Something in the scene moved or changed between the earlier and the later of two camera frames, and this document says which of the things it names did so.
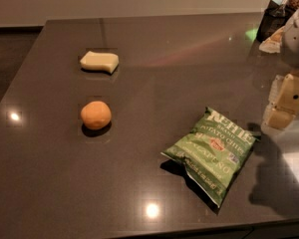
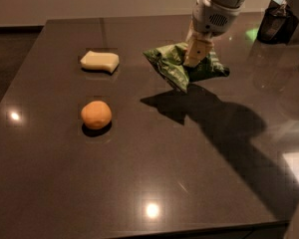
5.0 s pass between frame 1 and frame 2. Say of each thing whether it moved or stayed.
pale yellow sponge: stayed
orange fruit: stayed
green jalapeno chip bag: moved
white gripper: moved
